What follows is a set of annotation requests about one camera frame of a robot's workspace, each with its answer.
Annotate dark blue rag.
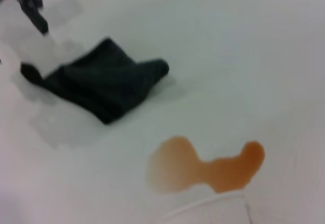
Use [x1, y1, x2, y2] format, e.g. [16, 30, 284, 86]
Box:
[20, 38, 170, 126]

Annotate white paper cup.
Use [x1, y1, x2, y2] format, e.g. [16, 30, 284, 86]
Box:
[162, 193, 254, 224]

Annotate orange liquid stain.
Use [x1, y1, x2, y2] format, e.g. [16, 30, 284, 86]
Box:
[146, 135, 266, 194]

